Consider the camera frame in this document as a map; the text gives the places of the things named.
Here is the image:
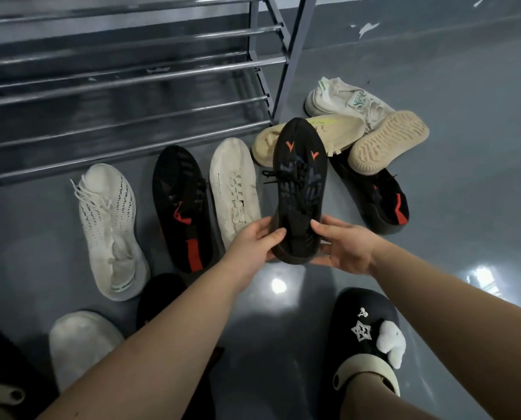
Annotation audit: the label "person's left hand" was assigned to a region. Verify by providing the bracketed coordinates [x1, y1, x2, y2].
[221, 216, 287, 293]

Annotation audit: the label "person's right hand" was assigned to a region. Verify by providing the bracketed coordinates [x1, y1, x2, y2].
[309, 215, 388, 276]

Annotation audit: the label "black sneaker red stripe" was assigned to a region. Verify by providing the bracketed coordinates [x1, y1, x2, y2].
[330, 150, 410, 236]
[152, 145, 214, 274]

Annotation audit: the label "black sneaker orange marks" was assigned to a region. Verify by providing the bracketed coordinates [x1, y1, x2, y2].
[135, 273, 224, 420]
[262, 117, 329, 265]

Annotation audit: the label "beige yellow sneaker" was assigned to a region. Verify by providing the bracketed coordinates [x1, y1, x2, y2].
[347, 110, 431, 176]
[251, 114, 366, 168]

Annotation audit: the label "grey metal shoe rack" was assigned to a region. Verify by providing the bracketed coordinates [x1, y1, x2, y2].
[0, 0, 318, 188]

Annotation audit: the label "person's left forearm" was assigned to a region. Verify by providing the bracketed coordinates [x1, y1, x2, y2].
[37, 257, 243, 420]

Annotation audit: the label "person's right forearm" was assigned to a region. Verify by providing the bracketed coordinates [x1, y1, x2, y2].
[367, 242, 521, 420]

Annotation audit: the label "person's right black clog slipper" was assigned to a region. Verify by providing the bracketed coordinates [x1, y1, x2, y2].
[326, 287, 407, 420]

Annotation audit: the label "person's black clog slipper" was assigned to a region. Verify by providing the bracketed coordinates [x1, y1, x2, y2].
[0, 323, 60, 420]
[326, 287, 407, 420]

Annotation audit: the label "person's right leg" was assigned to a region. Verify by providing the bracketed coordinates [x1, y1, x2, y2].
[341, 373, 441, 420]

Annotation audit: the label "person's left black clog slipper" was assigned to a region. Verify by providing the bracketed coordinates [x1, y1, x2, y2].
[0, 323, 60, 420]

